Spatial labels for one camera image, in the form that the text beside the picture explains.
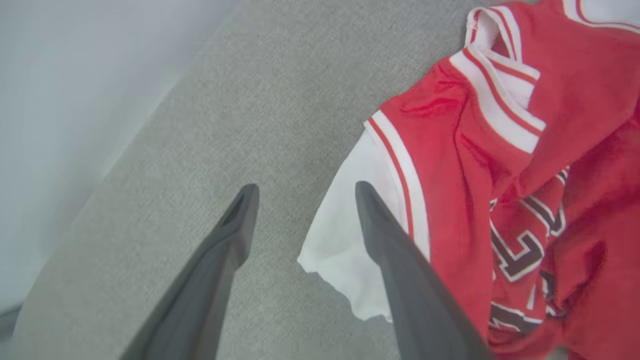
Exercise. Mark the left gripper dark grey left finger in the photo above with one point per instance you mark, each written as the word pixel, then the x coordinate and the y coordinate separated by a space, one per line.
pixel 195 300

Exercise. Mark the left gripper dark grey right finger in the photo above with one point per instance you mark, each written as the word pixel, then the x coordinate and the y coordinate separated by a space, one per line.
pixel 415 295

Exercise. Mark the red and white jersey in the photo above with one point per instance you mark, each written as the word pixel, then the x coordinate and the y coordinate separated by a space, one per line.
pixel 480 165

